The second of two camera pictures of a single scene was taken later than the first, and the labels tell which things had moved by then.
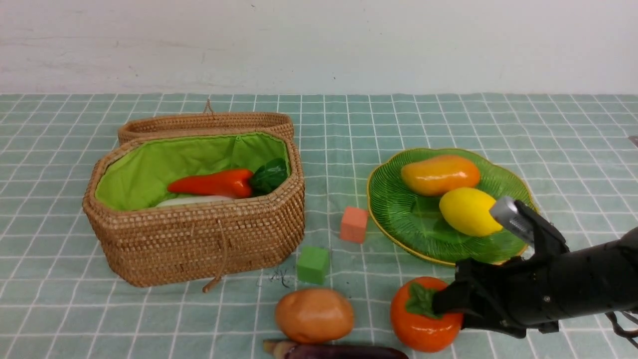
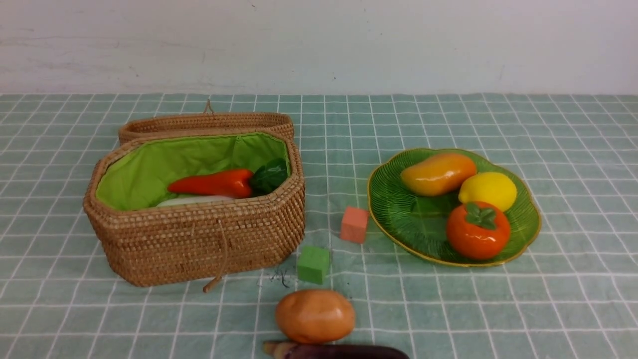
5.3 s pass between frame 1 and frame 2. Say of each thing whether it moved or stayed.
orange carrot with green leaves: stayed
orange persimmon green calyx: moved
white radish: stayed
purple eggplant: stayed
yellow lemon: moved
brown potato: stayed
